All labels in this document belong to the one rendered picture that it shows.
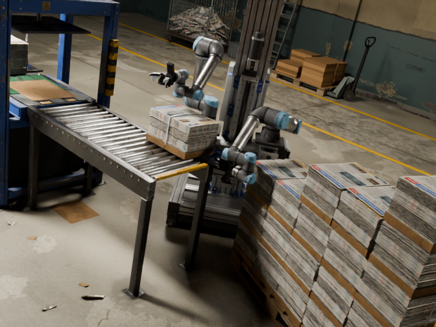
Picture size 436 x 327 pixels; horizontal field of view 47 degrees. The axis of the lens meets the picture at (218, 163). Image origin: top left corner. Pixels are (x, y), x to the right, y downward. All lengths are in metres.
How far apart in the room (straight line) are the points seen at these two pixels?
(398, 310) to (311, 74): 7.26
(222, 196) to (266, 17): 1.46
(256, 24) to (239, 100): 0.56
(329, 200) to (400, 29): 7.32
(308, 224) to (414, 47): 7.13
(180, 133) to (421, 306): 1.69
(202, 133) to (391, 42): 7.03
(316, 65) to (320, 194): 6.67
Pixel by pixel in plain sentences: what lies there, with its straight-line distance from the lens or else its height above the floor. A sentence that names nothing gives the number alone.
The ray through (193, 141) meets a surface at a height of 0.93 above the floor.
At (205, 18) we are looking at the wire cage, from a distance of 10.81.
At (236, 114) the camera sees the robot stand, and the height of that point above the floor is 0.95.
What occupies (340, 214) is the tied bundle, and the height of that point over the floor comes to 0.94.
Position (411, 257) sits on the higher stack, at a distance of 2.37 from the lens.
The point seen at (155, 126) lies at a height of 0.92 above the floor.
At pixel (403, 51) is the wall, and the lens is 9.80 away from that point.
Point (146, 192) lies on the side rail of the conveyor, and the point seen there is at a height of 0.73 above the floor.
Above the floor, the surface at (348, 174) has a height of 1.07.
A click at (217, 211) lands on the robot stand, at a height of 0.23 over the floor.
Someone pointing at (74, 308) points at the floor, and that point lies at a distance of 3.18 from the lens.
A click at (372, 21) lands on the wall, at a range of 10.06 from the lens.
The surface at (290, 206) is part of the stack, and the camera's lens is 3.03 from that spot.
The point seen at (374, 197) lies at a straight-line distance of 2.66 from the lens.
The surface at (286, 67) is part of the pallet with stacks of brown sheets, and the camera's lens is 9.66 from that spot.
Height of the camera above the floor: 2.06
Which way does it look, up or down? 23 degrees down
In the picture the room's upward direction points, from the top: 11 degrees clockwise
